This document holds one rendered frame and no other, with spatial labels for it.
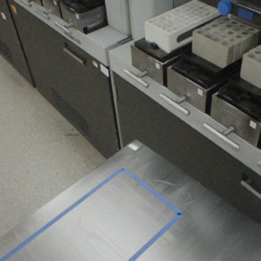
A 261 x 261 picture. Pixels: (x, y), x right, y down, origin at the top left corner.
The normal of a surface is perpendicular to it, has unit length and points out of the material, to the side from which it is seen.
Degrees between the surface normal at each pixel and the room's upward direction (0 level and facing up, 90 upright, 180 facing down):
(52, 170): 0
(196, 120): 90
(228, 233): 0
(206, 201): 0
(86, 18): 90
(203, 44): 90
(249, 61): 90
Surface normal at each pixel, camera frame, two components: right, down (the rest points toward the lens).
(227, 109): -0.79, 0.47
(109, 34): -0.07, -0.72
